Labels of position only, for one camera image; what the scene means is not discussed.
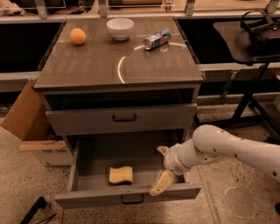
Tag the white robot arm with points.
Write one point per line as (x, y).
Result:
(210, 144)

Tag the black side table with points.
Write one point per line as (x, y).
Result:
(243, 52)

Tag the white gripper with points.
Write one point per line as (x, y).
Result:
(172, 159)

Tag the closed upper grey drawer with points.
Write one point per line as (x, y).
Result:
(117, 120)

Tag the black bar on floor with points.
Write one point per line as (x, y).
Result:
(40, 203)

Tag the orange fruit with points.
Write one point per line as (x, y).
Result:
(78, 36)

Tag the grey drawer cabinet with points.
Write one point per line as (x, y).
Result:
(105, 73)

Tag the white labelled cardboard box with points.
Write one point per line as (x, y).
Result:
(48, 152)

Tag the black shoe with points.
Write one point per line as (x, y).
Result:
(277, 207)

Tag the open middle drawer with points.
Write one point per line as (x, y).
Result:
(95, 155)

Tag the white bowl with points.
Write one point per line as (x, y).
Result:
(120, 28)

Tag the black headset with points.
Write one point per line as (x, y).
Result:
(264, 35)

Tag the brown cardboard box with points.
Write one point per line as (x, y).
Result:
(27, 116)

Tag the yellow sponge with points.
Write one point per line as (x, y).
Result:
(120, 175)

